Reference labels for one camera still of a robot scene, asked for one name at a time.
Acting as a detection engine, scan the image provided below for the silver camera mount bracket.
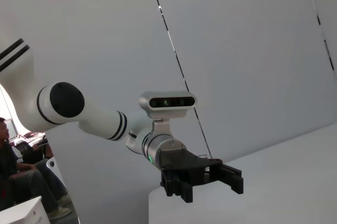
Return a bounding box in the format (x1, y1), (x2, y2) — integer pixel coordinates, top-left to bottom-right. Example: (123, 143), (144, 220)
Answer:
(151, 118), (172, 140)

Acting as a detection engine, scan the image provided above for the cluttered background desk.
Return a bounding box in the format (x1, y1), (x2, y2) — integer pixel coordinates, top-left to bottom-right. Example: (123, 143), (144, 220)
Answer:
(10, 131), (49, 160)

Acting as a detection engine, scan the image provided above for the seated person in dark clothes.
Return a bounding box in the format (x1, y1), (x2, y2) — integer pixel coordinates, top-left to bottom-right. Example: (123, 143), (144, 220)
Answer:
(0, 117), (72, 219)

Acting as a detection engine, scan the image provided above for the white box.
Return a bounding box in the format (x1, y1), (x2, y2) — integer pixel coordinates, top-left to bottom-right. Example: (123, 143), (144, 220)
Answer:
(0, 196), (51, 224)

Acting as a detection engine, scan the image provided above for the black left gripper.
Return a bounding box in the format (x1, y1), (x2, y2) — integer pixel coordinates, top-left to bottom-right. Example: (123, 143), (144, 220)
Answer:
(154, 149), (244, 204)

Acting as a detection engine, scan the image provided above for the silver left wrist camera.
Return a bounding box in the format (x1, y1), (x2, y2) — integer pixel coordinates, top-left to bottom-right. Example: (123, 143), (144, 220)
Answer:
(138, 91), (197, 118)

